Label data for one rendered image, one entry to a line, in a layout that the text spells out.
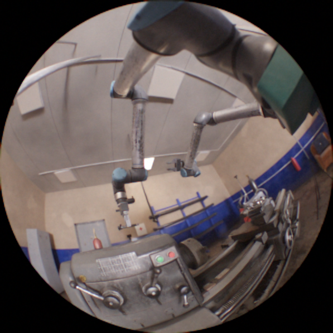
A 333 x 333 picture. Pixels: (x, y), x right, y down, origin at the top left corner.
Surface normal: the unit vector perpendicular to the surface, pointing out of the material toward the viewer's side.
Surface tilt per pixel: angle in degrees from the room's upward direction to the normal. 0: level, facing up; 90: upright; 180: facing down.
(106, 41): 180
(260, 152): 90
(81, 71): 180
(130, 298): 90
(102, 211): 90
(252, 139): 90
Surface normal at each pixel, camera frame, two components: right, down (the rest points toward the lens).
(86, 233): 0.29, -0.58
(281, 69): -0.89, 0.16
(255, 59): -1.00, 0.03
